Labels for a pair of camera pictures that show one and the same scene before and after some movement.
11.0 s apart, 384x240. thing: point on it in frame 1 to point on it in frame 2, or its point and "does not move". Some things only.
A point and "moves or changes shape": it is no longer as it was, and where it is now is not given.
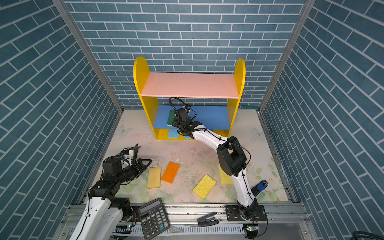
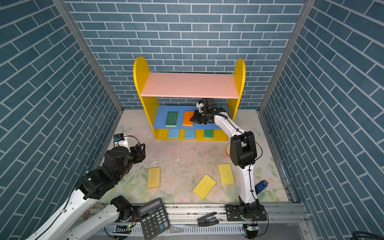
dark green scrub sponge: x=171 y=118 does not move
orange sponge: x=170 y=172 moves or changes shape
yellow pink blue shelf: x=211 y=98 does not move
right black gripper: x=175 y=122 to x=195 y=118
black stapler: x=203 y=221 does not move
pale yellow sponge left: x=154 y=177 does not move
